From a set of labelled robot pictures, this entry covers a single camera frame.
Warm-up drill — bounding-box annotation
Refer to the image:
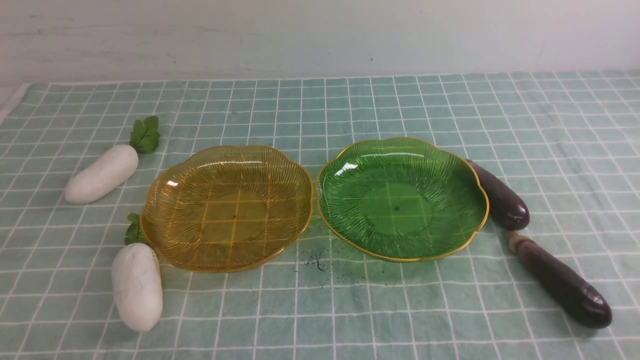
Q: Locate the purple eggplant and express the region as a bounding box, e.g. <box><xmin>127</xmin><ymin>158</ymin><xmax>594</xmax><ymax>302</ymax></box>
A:
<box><xmin>505</xmin><ymin>231</ymin><xmax>613</xmax><ymax>330</ymax></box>
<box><xmin>466</xmin><ymin>159</ymin><xmax>530</xmax><ymax>231</ymax></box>

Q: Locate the amber plastic plate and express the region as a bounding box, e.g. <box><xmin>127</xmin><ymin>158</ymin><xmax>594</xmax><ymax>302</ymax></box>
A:
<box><xmin>139</xmin><ymin>145</ymin><xmax>314</xmax><ymax>273</ymax></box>

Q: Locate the white radish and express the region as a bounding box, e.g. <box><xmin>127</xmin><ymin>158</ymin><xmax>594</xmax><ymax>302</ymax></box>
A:
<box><xmin>110</xmin><ymin>212</ymin><xmax>163</xmax><ymax>333</ymax></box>
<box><xmin>64</xmin><ymin>115</ymin><xmax>160</xmax><ymax>205</ymax></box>

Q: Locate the green checkered tablecloth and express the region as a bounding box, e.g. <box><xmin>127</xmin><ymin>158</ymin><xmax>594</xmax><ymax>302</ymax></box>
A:
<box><xmin>0</xmin><ymin>70</ymin><xmax>639</xmax><ymax>360</ymax></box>

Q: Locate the green plastic plate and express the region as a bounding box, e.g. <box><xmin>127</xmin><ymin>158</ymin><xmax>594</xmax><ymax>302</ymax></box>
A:
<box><xmin>316</xmin><ymin>137</ymin><xmax>490</xmax><ymax>263</ymax></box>

